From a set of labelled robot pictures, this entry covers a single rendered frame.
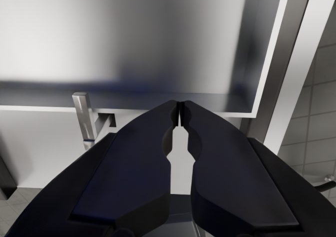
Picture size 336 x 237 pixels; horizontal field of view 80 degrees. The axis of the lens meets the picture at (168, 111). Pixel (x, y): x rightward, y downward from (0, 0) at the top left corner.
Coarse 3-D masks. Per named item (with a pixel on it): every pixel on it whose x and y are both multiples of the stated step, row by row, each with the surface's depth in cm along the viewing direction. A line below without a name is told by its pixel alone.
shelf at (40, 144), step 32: (320, 0) 14; (320, 32) 15; (288, 64) 17; (288, 96) 18; (0, 128) 22; (32, 128) 21; (64, 128) 21; (32, 160) 24; (64, 160) 24; (192, 160) 23
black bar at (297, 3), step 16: (288, 0) 13; (304, 0) 13; (288, 16) 13; (288, 32) 14; (288, 48) 14; (272, 64) 15; (272, 80) 15; (272, 96) 16; (272, 112) 17; (240, 128) 20; (256, 128) 18
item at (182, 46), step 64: (0, 0) 15; (64, 0) 15; (128, 0) 15; (192, 0) 15; (256, 0) 14; (0, 64) 18; (64, 64) 17; (128, 64) 17; (192, 64) 17; (256, 64) 15
